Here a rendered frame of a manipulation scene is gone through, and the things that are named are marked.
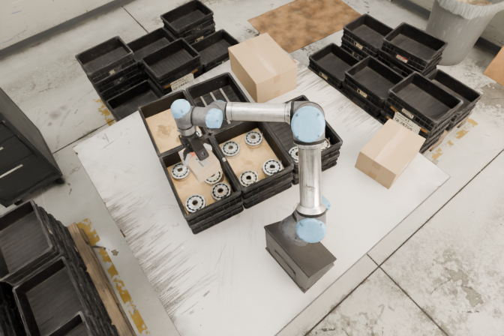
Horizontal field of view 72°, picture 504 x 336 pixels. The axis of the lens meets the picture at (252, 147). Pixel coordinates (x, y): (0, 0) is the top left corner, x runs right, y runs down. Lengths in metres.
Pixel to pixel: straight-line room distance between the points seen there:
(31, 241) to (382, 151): 2.09
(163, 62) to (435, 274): 2.57
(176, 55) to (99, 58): 0.68
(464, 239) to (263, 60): 1.85
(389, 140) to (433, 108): 0.82
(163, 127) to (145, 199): 0.44
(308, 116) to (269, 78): 1.01
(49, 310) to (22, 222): 0.57
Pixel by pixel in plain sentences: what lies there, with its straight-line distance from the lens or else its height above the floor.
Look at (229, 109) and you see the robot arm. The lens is 1.44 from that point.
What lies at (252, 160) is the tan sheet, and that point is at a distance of 1.92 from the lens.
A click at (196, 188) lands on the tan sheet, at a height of 0.83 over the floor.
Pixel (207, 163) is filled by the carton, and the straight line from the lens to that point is 1.58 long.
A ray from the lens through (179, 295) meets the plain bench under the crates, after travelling 1.83.
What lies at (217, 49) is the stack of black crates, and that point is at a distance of 3.29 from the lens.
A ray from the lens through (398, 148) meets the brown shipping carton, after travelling 2.03.
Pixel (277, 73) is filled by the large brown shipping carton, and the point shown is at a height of 0.90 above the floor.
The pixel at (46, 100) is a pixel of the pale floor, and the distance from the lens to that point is 4.02.
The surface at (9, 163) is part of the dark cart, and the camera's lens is 2.95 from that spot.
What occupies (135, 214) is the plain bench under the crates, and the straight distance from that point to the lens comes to 2.05.
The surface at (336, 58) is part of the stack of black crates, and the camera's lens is 3.34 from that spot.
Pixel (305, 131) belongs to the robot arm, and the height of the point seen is 1.46.
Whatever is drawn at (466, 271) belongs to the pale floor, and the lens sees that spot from 2.83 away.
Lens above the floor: 2.44
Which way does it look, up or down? 55 degrees down
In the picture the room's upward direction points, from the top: 6 degrees counter-clockwise
